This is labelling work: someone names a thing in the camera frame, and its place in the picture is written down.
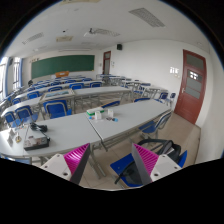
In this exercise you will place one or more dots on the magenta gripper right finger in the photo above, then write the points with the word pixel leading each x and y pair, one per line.
pixel 157 162

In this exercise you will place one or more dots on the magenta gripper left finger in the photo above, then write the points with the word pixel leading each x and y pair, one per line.
pixel 69 166

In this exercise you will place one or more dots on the ceiling projector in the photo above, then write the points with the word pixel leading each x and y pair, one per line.
pixel 90 33

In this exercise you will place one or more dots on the second row grey desk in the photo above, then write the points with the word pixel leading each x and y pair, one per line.
pixel 88 98

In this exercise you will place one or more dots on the green chalkboard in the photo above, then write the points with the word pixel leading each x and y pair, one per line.
pixel 71 63

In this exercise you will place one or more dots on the red wooden door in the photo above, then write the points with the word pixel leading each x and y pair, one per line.
pixel 193 85

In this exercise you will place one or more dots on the black charger with cable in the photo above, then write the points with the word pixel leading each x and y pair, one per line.
pixel 42 128

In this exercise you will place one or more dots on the far brown door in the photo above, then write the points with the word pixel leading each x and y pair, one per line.
pixel 106 62

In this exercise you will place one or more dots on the blue chair with black bag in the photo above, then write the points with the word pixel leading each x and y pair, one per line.
pixel 126 169

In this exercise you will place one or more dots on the blue chair far left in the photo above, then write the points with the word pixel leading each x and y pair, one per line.
pixel 26 115

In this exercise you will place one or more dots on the near right grey desk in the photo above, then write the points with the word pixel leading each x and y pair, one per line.
pixel 127 119

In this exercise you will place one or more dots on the blue chair under right desk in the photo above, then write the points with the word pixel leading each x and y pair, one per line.
pixel 150 129

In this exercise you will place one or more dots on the grey power strip box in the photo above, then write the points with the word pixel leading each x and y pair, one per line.
pixel 32 143

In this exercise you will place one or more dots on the black wall speaker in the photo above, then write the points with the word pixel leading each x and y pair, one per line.
pixel 119 47

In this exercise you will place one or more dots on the wooden lectern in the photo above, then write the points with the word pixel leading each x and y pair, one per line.
pixel 62 74

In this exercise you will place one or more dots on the near left grey desk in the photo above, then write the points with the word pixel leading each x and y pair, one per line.
pixel 65 133

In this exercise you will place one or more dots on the green white box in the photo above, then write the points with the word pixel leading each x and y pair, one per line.
pixel 92 111

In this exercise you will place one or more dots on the blue chair behind left desk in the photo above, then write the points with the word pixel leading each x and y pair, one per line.
pixel 57 108

